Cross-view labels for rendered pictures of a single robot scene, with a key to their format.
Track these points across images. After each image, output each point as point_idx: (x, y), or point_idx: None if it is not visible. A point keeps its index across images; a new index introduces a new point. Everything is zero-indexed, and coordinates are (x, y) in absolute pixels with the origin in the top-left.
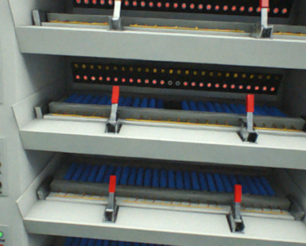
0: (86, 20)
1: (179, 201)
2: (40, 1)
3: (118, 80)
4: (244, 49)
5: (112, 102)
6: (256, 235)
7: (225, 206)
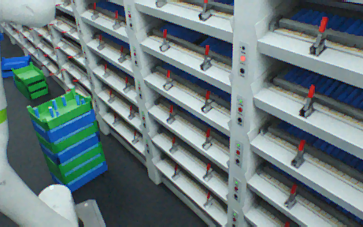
0: None
1: (197, 92)
2: None
3: None
4: (194, 24)
5: (163, 37)
6: (209, 117)
7: (213, 102)
